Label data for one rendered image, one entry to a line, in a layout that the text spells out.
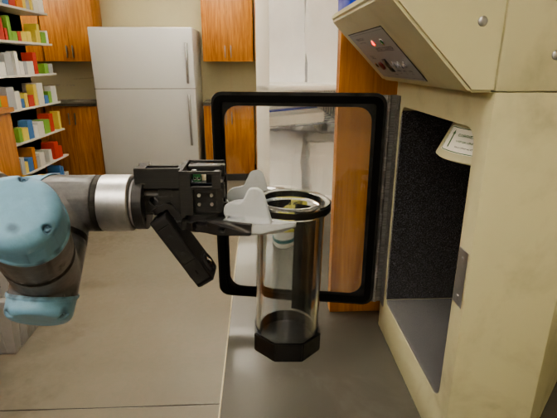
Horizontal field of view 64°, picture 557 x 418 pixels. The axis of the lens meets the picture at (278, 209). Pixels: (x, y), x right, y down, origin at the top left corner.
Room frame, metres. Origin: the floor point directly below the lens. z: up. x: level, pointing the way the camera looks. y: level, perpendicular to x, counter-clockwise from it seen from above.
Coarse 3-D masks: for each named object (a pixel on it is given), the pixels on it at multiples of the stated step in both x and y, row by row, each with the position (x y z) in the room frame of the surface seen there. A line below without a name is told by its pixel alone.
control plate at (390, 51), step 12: (360, 36) 0.67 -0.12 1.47; (372, 36) 0.61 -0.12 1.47; (384, 36) 0.56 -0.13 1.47; (360, 48) 0.73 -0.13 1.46; (372, 48) 0.66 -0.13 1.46; (384, 48) 0.60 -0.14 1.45; (396, 48) 0.55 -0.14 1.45; (372, 60) 0.72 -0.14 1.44; (396, 60) 0.59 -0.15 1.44; (408, 60) 0.55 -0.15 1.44; (384, 72) 0.71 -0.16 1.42; (396, 72) 0.64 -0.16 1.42; (408, 72) 0.59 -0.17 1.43
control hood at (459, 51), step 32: (384, 0) 0.47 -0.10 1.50; (416, 0) 0.45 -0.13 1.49; (448, 0) 0.45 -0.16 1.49; (480, 0) 0.45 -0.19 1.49; (352, 32) 0.70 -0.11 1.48; (416, 32) 0.46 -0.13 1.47; (448, 32) 0.45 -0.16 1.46; (480, 32) 0.45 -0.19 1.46; (416, 64) 0.54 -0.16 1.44; (448, 64) 0.45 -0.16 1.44; (480, 64) 0.45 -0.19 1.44
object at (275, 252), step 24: (264, 192) 0.60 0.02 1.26; (288, 192) 0.61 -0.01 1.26; (312, 192) 0.61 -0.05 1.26; (264, 240) 0.54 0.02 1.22; (288, 240) 0.53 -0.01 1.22; (312, 240) 0.54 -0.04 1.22; (264, 264) 0.54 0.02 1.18; (288, 264) 0.53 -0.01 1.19; (312, 264) 0.54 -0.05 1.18; (264, 288) 0.54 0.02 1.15; (288, 288) 0.53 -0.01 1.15; (312, 288) 0.54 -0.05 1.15; (264, 312) 0.54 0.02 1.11; (288, 312) 0.53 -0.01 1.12; (312, 312) 0.54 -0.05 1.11; (264, 336) 0.54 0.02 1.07; (288, 336) 0.53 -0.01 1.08; (312, 336) 0.54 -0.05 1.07
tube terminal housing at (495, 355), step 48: (528, 0) 0.45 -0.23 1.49; (528, 48) 0.45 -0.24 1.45; (432, 96) 0.61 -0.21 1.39; (480, 96) 0.48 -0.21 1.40; (528, 96) 0.45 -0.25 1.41; (480, 144) 0.46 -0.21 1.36; (528, 144) 0.45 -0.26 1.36; (480, 192) 0.45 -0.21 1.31; (528, 192) 0.45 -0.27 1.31; (480, 240) 0.45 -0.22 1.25; (528, 240) 0.45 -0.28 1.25; (480, 288) 0.45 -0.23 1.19; (528, 288) 0.45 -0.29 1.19; (384, 336) 0.72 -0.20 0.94; (480, 336) 0.45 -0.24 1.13; (528, 336) 0.45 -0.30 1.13; (480, 384) 0.45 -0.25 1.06; (528, 384) 0.45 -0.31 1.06
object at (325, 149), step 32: (256, 128) 0.79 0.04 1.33; (288, 128) 0.78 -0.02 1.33; (320, 128) 0.77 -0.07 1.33; (352, 128) 0.77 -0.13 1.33; (256, 160) 0.79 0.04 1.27; (288, 160) 0.78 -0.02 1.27; (320, 160) 0.77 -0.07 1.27; (352, 160) 0.77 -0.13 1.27; (320, 192) 0.77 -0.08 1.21; (352, 192) 0.76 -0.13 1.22; (352, 224) 0.76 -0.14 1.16; (256, 256) 0.79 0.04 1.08; (352, 256) 0.76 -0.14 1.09; (320, 288) 0.77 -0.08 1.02; (352, 288) 0.76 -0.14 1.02
